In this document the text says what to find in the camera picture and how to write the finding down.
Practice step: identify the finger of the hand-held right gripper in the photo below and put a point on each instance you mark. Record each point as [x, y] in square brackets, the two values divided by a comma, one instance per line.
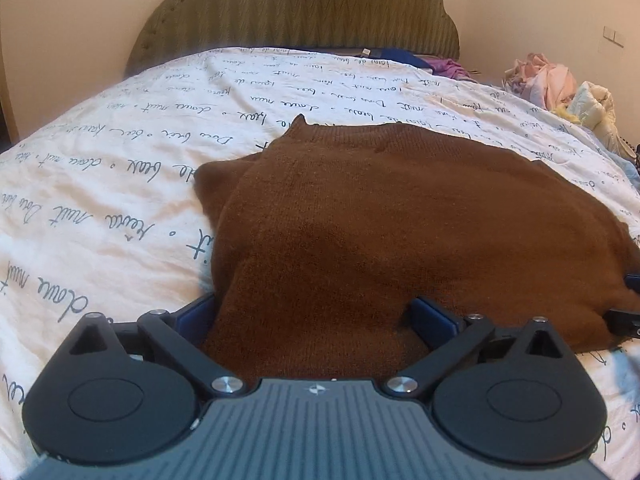
[625, 322]
[634, 283]

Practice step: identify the purple cloth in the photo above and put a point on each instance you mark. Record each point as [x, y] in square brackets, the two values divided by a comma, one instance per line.
[447, 67]

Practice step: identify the white script-printed duvet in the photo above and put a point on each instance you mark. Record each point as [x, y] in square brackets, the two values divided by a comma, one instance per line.
[115, 170]

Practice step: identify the yellow cloth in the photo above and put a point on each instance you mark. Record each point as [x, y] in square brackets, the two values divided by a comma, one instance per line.
[571, 115]

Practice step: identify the pink clothes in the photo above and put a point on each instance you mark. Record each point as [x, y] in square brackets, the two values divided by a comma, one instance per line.
[542, 80]

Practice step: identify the cream cloth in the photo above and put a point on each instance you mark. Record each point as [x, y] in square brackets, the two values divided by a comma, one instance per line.
[597, 110]

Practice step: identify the white wall switch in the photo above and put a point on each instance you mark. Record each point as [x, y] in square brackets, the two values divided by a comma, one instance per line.
[613, 36]

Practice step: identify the green upholstered headboard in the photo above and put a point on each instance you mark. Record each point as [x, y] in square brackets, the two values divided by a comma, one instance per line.
[290, 10]

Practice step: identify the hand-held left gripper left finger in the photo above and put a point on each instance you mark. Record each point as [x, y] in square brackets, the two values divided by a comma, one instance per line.
[192, 321]

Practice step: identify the brown knit sweater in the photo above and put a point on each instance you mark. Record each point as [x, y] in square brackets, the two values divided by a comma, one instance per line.
[380, 220]

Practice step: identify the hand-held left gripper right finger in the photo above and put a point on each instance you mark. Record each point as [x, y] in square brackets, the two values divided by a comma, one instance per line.
[434, 321]

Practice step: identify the light blue cloth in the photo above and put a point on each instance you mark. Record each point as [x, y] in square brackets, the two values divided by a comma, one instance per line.
[631, 167]

